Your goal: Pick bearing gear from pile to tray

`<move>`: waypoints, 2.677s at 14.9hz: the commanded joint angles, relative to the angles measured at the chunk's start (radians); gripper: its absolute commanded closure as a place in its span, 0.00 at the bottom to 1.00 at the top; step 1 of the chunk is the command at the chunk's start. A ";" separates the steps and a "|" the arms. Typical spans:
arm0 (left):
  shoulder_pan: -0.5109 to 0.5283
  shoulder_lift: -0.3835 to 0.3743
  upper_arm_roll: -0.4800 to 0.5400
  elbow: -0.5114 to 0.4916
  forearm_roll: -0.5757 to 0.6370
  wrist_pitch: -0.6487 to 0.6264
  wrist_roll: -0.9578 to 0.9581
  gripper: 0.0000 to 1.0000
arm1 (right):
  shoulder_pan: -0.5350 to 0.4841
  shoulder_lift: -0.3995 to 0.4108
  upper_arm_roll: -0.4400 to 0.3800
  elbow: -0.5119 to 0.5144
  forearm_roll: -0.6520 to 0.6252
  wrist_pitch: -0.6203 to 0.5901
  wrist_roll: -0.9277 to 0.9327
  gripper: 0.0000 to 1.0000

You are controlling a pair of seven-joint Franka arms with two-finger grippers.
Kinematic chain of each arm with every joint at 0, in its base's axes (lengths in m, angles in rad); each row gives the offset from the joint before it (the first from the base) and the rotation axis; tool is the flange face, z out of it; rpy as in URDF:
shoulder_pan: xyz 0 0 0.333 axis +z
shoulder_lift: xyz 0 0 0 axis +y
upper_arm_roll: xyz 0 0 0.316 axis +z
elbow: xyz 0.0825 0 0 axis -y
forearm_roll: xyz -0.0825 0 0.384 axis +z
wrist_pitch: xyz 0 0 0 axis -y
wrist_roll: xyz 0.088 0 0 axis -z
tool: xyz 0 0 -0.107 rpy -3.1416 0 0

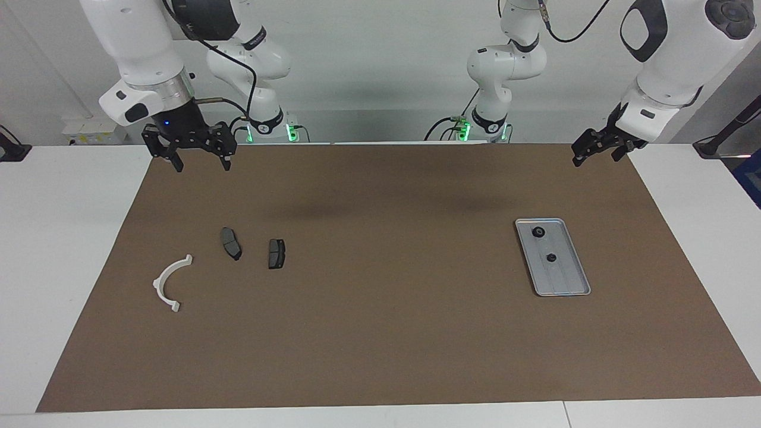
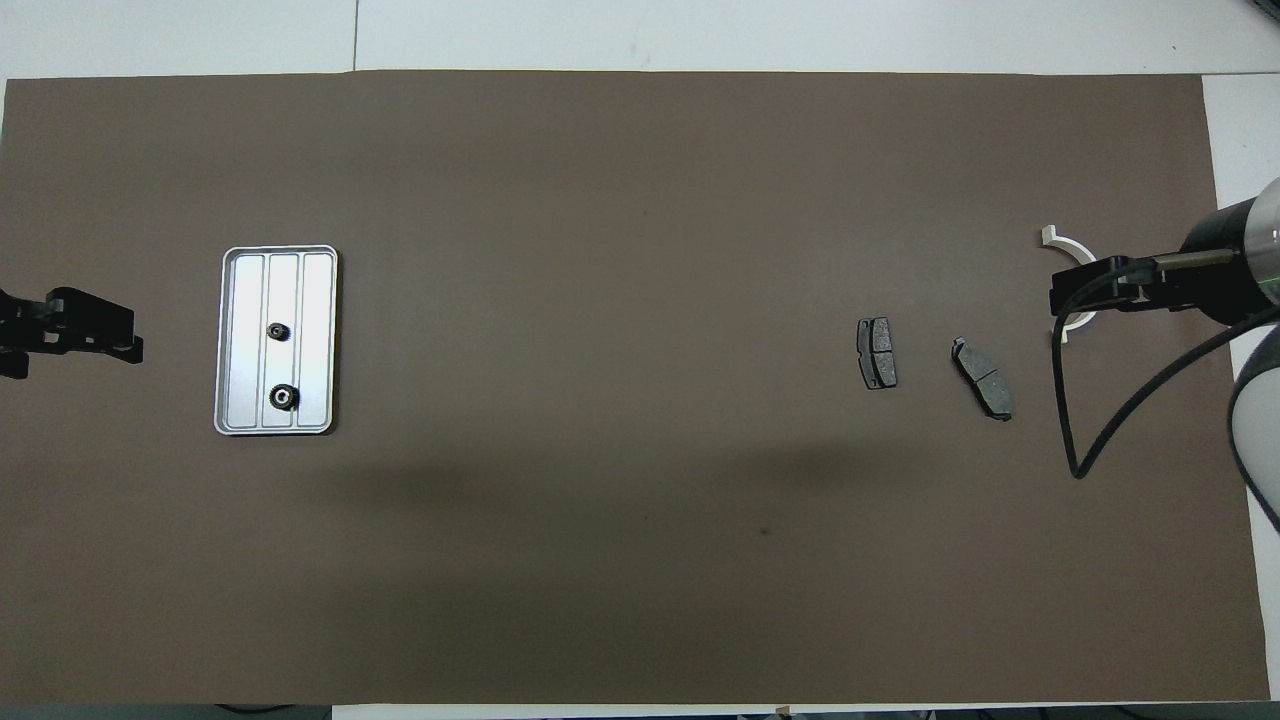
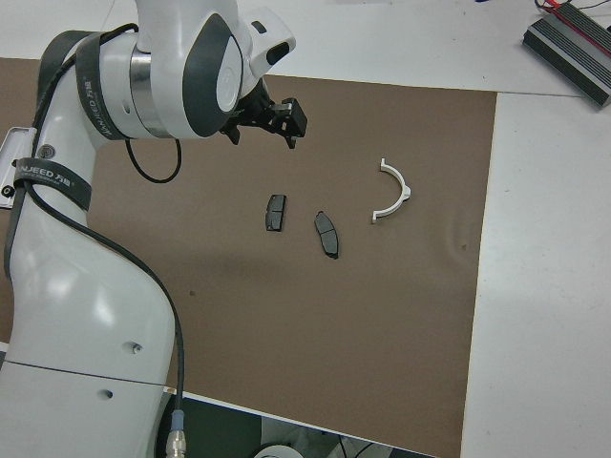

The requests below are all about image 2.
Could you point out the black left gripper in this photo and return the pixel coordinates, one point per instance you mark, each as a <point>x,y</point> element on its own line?
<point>85,320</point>

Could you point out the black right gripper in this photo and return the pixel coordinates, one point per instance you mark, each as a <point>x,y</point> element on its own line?
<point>1205,280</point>

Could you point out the large black bearing gear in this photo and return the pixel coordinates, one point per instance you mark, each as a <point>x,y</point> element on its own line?
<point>285,397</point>

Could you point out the silver metal tray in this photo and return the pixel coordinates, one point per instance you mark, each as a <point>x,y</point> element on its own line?
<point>315,360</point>

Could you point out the white curved plastic part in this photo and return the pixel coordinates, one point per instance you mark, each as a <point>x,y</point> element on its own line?
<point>1065,241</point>

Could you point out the dark eared brake pad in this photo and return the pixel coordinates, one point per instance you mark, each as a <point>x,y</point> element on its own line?
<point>985,382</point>

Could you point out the dark rectangular brake pad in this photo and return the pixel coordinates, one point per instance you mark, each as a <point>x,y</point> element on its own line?
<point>878,355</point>

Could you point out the brown table mat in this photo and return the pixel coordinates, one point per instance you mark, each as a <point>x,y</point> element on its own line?
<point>600,200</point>

